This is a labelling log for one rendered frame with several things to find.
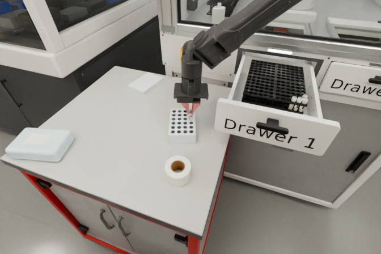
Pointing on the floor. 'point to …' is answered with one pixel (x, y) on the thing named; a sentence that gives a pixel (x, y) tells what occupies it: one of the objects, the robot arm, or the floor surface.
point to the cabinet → (339, 174)
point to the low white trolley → (132, 167)
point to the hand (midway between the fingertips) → (190, 111)
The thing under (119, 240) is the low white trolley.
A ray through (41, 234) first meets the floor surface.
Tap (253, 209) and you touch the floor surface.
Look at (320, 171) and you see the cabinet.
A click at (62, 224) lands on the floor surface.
